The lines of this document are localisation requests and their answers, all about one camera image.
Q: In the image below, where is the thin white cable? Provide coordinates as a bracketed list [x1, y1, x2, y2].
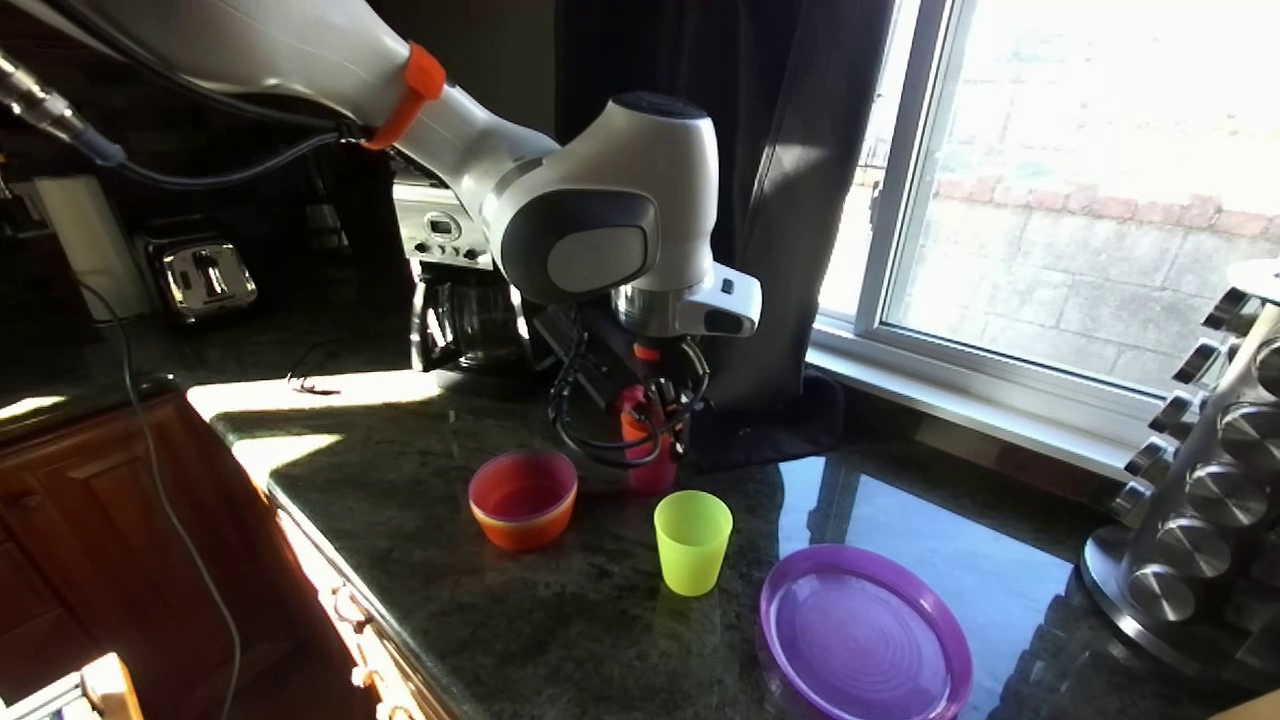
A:
[78, 275, 248, 720]

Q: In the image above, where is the purple plastic cup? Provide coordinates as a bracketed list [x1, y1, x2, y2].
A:
[626, 452, 675, 496]

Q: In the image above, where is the purple plastic plate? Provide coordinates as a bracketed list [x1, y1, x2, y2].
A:
[758, 542, 972, 720]

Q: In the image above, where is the silver coffee maker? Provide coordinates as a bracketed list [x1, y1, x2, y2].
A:
[391, 174, 548, 374]

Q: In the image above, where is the orange plastic cup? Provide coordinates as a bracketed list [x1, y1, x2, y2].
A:
[616, 343, 674, 465]

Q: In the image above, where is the orange plastic bowl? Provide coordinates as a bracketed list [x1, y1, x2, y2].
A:
[467, 452, 582, 550]

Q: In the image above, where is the metal spice rack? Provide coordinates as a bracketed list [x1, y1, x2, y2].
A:
[1079, 261, 1280, 692]

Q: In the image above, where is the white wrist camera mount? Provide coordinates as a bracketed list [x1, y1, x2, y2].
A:
[616, 263, 766, 337]

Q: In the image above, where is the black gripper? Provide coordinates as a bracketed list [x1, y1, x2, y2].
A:
[533, 299, 650, 426]

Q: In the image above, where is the silver toaster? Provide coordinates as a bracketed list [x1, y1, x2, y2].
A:
[149, 230, 261, 325]

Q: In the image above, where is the window frame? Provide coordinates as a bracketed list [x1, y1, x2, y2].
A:
[815, 0, 1280, 476]

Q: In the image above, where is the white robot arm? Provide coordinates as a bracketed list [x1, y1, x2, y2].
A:
[7, 0, 766, 340]

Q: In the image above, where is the lime green plastic cup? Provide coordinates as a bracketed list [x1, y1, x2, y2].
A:
[653, 489, 731, 598]

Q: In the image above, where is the dark curtain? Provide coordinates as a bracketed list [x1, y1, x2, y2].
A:
[557, 0, 891, 470]

